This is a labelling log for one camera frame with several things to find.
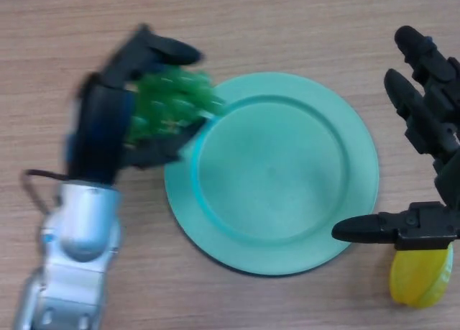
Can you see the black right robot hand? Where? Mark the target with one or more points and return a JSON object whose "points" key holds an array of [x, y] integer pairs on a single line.
{"points": [[445, 128]]}

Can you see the yellow starfruit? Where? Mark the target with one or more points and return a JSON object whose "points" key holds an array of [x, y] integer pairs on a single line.
{"points": [[418, 279]]}

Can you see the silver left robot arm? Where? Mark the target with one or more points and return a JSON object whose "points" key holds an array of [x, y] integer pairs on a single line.
{"points": [[86, 215]]}

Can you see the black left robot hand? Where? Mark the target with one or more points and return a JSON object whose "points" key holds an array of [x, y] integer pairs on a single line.
{"points": [[100, 128]]}

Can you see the green grapes bunch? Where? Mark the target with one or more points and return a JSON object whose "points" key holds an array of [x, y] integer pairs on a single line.
{"points": [[169, 100]]}

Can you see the green round plate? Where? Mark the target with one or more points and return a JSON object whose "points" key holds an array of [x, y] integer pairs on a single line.
{"points": [[280, 179]]}

